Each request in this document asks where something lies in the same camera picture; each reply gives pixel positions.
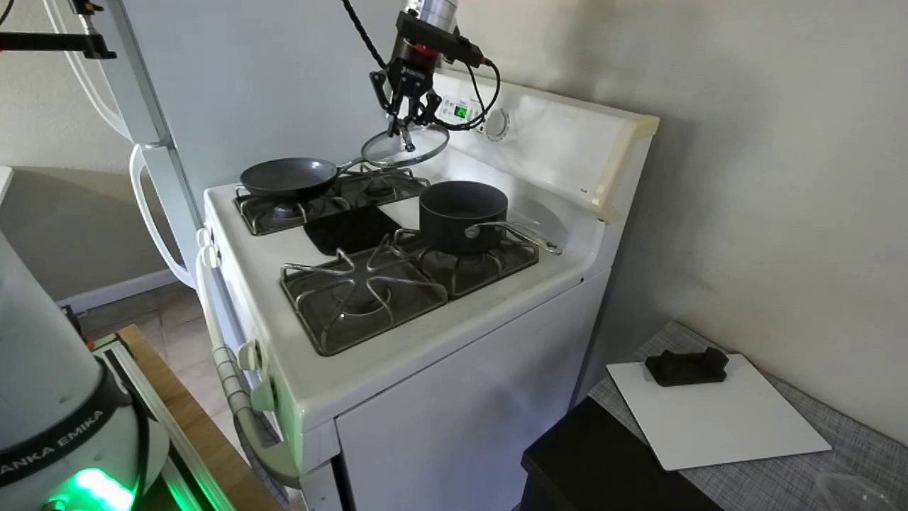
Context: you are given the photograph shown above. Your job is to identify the wooden plank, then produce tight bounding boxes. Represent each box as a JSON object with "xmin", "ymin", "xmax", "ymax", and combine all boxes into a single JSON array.
[{"xmin": 117, "ymin": 326, "xmax": 281, "ymax": 511}]

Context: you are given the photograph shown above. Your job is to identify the black pot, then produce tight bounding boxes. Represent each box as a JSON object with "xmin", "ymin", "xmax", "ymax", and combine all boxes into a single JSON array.
[{"xmin": 421, "ymin": 183, "xmax": 556, "ymax": 255}]

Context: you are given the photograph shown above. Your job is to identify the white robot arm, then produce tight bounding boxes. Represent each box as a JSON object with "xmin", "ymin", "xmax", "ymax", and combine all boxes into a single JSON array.
[{"xmin": 387, "ymin": 0, "xmax": 458, "ymax": 147}]

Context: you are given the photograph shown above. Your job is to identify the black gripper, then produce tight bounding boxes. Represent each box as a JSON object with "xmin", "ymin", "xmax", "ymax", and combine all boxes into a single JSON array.
[{"xmin": 384, "ymin": 14, "xmax": 458, "ymax": 154}]

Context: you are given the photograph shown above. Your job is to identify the white board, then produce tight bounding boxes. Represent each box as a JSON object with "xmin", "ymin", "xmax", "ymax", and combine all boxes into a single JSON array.
[{"xmin": 608, "ymin": 356, "xmax": 830, "ymax": 471}]

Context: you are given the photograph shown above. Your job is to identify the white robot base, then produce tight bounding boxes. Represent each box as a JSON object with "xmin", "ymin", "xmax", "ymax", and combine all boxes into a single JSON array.
[{"xmin": 0, "ymin": 235, "xmax": 167, "ymax": 511}]

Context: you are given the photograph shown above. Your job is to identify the white gas stove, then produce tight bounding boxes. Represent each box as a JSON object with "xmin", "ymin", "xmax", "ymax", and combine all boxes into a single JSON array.
[{"xmin": 195, "ymin": 86, "xmax": 659, "ymax": 511}]

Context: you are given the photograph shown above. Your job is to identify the black oven mat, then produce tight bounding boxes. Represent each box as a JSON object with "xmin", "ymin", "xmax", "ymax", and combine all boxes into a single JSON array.
[{"xmin": 306, "ymin": 208, "xmax": 397, "ymax": 255}]

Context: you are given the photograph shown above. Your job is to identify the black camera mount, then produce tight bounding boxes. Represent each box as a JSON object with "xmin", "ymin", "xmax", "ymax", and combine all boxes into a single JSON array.
[{"xmin": 0, "ymin": 0, "xmax": 115, "ymax": 59}]

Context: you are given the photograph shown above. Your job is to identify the stove grate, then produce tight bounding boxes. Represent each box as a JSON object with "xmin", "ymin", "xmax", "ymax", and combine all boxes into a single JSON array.
[
  {"xmin": 281, "ymin": 231, "xmax": 539, "ymax": 357},
  {"xmin": 234, "ymin": 167, "xmax": 428, "ymax": 235}
]

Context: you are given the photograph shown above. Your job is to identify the right stove grate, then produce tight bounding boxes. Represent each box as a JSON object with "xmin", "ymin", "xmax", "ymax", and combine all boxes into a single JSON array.
[{"xmin": 281, "ymin": 231, "xmax": 539, "ymax": 357}]

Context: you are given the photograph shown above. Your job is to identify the grey frying pan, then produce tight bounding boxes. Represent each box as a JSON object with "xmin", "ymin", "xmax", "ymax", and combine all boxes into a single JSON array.
[{"xmin": 239, "ymin": 157, "xmax": 376, "ymax": 196}]

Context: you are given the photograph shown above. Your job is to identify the white refrigerator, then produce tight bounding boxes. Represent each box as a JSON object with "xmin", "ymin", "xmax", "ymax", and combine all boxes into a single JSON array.
[{"xmin": 95, "ymin": 0, "xmax": 407, "ymax": 282}]

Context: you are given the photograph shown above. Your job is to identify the left stove grate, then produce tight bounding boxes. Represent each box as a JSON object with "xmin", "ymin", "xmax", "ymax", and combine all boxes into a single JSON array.
[{"xmin": 234, "ymin": 167, "xmax": 428, "ymax": 235}]

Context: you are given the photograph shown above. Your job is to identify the small black object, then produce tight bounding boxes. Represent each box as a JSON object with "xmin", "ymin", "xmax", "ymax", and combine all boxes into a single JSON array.
[{"xmin": 644, "ymin": 349, "xmax": 730, "ymax": 387}]

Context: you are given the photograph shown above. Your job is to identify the black box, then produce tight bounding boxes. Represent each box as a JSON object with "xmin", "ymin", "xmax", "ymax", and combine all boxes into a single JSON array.
[{"xmin": 519, "ymin": 399, "xmax": 722, "ymax": 511}]

